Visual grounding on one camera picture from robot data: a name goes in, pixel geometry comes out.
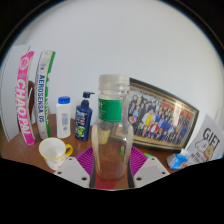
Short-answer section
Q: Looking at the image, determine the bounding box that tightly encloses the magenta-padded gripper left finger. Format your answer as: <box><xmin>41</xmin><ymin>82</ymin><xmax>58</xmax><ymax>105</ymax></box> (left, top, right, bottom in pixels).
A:
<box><xmin>54</xmin><ymin>146</ymin><xmax>98</xmax><ymax>189</ymax></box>

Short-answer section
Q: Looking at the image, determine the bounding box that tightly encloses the pink shuttlecock tube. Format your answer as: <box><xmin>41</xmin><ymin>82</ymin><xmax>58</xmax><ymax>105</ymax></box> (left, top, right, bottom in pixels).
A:
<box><xmin>15</xmin><ymin>50</ymin><xmax>37</xmax><ymax>147</ymax></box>

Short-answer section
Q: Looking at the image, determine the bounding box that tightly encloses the blue tissue pack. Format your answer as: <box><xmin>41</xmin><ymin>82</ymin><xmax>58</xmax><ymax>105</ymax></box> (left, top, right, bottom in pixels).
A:
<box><xmin>166</xmin><ymin>148</ymin><xmax>191</xmax><ymax>170</ymax></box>

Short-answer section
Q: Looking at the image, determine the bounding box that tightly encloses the white bottle with blue cap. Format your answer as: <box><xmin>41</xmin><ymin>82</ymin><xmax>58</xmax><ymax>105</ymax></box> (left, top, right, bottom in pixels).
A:
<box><xmin>55</xmin><ymin>96</ymin><xmax>72</xmax><ymax>139</ymax></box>

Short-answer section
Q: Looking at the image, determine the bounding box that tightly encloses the dark blue pump bottle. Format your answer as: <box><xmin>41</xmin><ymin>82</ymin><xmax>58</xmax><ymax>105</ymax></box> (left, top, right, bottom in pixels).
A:
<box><xmin>74</xmin><ymin>91</ymin><xmax>96</xmax><ymax>142</ymax></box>

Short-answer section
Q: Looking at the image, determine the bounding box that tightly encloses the white cup with yellow handle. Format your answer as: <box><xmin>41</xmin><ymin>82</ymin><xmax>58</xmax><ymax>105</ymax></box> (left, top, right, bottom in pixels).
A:
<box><xmin>38</xmin><ymin>137</ymin><xmax>74</xmax><ymax>171</ymax></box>

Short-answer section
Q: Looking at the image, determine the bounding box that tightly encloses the white paper gift bag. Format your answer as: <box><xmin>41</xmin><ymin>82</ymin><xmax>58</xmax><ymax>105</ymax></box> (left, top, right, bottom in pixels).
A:
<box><xmin>186</xmin><ymin>114</ymin><xmax>224</xmax><ymax>164</ymax></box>

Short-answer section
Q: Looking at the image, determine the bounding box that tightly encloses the framed group photo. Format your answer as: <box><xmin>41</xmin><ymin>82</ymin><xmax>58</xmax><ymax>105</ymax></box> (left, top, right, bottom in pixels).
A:
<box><xmin>126</xmin><ymin>77</ymin><xmax>200</xmax><ymax>153</ymax></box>

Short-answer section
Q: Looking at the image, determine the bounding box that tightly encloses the white and green shuttlecock tube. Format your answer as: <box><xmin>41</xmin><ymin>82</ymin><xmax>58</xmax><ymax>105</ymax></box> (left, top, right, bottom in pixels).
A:
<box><xmin>34</xmin><ymin>49</ymin><xmax>57</xmax><ymax>140</ymax></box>

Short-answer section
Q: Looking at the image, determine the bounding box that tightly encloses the clear green-labelled plastic bottle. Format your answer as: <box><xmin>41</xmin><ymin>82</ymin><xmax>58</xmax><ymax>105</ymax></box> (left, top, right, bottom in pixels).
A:
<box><xmin>91</xmin><ymin>73</ymin><xmax>135</xmax><ymax>183</ymax></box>

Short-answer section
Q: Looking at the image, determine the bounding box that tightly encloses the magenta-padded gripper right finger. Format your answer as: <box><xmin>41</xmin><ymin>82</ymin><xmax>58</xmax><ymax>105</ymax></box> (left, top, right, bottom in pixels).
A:
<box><xmin>128</xmin><ymin>145</ymin><xmax>171</xmax><ymax>189</ymax></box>

